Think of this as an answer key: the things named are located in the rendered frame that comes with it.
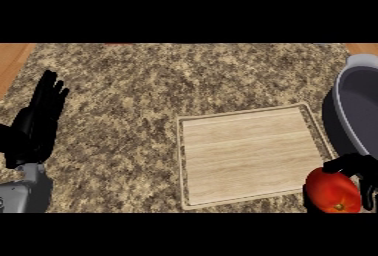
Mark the grey pot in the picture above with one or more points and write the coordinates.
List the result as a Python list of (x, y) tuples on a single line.
[(358, 106)]

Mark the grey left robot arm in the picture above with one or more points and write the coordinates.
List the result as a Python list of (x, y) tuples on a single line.
[(22, 193)]

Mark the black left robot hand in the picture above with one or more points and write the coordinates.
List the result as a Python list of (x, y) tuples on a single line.
[(34, 126)]

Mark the red tomato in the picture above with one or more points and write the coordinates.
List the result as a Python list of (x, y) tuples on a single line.
[(332, 191)]

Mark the pale wooden tray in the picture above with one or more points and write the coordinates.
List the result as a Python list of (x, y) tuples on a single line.
[(251, 155)]

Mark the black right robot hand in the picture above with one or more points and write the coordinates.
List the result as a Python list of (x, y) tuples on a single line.
[(361, 166)]

